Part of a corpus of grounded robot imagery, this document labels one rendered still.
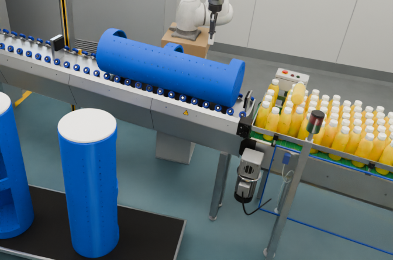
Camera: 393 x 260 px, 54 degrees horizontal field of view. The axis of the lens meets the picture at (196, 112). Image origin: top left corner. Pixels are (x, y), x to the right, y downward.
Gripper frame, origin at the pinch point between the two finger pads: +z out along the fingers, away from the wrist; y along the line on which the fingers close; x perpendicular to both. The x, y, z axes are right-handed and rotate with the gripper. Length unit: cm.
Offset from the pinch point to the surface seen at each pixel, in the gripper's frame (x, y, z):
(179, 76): -14.2, 11.9, 21.2
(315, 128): 58, 51, 15
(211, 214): 17, 12, 128
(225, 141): 18, 14, 59
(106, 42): -63, -1, 14
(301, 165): 58, 49, 40
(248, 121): 29, 27, 34
